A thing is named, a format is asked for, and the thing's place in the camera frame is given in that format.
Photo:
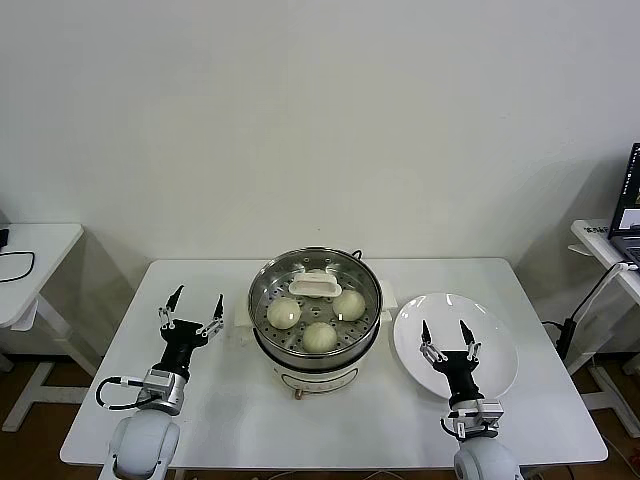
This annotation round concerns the white electric cooker base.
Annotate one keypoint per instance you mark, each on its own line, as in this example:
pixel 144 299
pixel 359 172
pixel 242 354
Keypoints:
pixel 320 372

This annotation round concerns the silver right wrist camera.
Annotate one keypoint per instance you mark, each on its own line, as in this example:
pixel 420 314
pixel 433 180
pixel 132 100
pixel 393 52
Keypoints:
pixel 490 412

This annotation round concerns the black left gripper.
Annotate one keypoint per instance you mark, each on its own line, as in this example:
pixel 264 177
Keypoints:
pixel 182 345

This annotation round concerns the round glass pot lid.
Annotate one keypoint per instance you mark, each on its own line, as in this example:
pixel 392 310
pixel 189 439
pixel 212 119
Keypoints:
pixel 316 287

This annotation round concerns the open dark laptop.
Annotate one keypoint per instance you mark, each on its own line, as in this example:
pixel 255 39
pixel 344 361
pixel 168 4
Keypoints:
pixel 627 210

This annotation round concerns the white steamed baozi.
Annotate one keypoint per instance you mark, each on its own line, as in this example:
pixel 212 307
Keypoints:
pixel 284 314
pixel 348 305
pixel 320 337

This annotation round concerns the stainless steel steamer basket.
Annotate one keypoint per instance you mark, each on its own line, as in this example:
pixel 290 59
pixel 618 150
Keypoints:
pixel 370 337

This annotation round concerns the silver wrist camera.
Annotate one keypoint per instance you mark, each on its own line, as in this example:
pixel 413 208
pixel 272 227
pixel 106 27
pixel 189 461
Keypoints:
pixel 157 384
pixel 490 412

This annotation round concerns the white round plate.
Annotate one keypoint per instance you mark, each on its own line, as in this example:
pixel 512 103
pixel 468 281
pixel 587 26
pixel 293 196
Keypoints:
pixel 407 345

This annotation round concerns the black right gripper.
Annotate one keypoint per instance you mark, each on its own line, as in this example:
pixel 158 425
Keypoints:
pixel 457 375

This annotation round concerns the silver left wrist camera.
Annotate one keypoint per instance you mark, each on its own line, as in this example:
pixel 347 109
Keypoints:
pixel 157 384

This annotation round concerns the white side desk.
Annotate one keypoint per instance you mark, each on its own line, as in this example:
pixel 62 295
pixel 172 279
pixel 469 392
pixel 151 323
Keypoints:
pixel 592 235
pixel 45 250

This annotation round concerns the small black adapter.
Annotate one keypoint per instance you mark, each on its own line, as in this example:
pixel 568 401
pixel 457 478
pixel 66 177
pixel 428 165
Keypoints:
pixel 3 239

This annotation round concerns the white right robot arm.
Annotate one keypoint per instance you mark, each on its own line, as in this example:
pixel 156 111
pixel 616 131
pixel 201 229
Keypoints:
pixel 482 460

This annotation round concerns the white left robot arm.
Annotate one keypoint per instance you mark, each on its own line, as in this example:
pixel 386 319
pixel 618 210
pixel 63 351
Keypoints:
pixel 145 440

